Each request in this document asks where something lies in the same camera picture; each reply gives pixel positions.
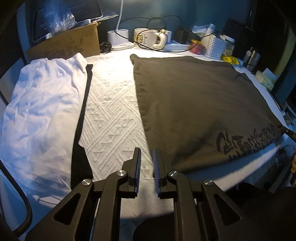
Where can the glass jar with white lid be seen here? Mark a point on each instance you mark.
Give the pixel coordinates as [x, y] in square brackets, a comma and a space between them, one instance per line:
[229, 46]

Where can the white charger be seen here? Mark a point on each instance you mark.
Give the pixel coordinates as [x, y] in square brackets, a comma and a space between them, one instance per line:
[168, 36]

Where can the black charger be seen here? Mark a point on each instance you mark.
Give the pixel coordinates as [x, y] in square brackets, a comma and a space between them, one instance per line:
[182, 36]

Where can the steel tumbler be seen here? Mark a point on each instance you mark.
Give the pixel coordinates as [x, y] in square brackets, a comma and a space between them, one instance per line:
[252, 59]

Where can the white plastic basket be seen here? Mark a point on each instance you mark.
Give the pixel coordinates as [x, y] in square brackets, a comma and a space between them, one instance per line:
[212, 47]

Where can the tissue box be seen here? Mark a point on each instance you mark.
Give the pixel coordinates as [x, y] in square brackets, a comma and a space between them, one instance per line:
[266, 78]

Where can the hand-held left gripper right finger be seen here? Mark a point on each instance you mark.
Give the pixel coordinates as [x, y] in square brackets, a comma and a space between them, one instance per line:
[156, 172]

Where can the cardboard box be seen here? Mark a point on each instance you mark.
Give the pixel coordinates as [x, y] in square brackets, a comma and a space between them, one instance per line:
[67, 44]

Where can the white mug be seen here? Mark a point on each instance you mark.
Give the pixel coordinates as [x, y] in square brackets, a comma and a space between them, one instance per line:
[144, 38]

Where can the black cloth strip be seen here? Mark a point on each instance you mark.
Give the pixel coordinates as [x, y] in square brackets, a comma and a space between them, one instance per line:
[81, 160]

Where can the person's right hand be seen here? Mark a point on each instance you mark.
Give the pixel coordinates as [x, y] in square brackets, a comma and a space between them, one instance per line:
[293, 163]

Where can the white desk lamp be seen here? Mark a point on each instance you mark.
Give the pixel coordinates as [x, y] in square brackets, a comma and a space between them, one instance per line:
[119, 39]

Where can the white power strip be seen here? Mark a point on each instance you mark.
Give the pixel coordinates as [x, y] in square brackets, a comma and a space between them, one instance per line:
[177, 46]

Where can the white textured tablecloth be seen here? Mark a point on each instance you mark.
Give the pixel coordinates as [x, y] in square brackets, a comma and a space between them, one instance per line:
[108, 104]

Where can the yellow snack bag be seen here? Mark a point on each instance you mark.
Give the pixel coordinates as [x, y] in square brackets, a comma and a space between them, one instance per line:
[230, 59]

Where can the clear plastic bag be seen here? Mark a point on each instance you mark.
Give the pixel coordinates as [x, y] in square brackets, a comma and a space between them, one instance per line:
[60, 16]

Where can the brown t-shirt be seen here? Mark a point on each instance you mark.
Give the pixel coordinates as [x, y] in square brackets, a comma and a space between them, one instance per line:
[196, 104]

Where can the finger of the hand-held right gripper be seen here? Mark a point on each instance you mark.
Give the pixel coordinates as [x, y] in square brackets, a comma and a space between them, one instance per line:
[289, 133]

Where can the red can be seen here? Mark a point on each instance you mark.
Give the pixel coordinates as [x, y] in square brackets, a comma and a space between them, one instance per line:
[197, 46]

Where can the white plastic packet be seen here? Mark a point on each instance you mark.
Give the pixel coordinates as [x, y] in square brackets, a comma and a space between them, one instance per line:
[203, 29]

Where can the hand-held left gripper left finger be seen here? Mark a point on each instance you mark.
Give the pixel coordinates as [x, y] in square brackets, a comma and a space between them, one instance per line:
[138, 172]

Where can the white t-shirt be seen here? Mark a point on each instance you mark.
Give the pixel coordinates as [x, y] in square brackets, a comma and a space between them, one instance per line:
[41, 111]

